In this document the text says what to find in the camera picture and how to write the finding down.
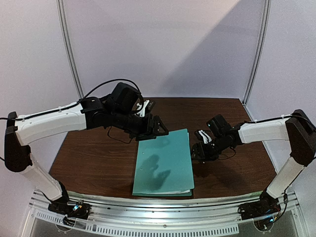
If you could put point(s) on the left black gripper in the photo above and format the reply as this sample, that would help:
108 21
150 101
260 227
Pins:
148 133

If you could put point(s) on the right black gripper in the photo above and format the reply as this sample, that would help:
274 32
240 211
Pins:
199 150

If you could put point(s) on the teal plastic folder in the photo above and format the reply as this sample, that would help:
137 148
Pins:
164 165

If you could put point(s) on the white text paper sheet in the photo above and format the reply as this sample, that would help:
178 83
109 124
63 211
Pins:
181 191

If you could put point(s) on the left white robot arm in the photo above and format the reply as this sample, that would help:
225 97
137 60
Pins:
89 114

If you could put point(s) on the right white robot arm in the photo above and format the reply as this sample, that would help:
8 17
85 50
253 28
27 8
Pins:
290 140

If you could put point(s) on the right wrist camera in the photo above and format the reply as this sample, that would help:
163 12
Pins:
218 125

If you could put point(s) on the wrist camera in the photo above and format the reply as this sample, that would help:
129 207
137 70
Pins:
124 97
218 125

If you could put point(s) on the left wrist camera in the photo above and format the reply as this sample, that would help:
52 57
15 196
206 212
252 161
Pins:
124 97

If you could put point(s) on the aluminium front rail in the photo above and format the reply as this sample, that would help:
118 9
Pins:
165 210

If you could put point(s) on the perforated metal cable tray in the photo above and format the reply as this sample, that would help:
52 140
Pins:
51 225

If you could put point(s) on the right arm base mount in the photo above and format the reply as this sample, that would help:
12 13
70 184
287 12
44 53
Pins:
264 206

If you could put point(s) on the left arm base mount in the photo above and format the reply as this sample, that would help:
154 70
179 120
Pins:
79 209

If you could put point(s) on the left aluminium corner post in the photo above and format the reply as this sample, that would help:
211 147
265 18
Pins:
68 47

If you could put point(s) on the aluminium corner post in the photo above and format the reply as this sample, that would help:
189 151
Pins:
258 51
68 47

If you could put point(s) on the right aluminium corner post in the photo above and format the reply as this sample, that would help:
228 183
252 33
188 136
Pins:
258 51

